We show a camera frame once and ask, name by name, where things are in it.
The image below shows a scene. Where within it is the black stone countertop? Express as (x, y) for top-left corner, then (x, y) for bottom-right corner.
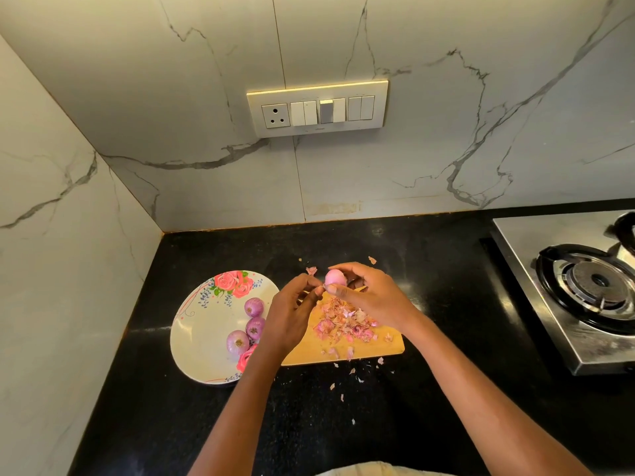
(67, 200), (635, 476)

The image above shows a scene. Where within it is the person's right forearm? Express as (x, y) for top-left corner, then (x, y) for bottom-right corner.
(401, 318), (595, 476)

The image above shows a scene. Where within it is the wooden cutting board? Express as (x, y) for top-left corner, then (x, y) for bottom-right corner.
(282, 287), (406, 367)

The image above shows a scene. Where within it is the person's left forearm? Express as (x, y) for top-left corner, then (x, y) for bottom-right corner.
(189, 350), (297, 476)

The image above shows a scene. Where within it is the white floral plate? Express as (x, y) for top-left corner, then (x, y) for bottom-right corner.
(169, 270), (280, 385)

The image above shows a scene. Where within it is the pile of onion peels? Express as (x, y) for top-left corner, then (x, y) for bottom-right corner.
(302, 255), (390, 427)

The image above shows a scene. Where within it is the black stove burner grate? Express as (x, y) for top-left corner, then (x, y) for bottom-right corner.
(536, 243), (635, 335)
(613, 212), (635, 256)

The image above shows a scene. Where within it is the stainless steel gas stove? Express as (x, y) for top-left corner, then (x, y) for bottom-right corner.
(489, 210), (635, 377)

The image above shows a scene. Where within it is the person's right hand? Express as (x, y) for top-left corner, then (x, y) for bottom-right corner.
(314, 261), (428, 337)

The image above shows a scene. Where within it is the person's left hand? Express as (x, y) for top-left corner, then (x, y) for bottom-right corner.
(256, 272), (325, 361)

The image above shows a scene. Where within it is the beige striped garment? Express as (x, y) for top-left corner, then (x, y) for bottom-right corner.
(316, 461), (458, 476)

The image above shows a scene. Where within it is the white wall switch panel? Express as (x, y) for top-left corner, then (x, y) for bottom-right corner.
(246, 79), (390, 139)

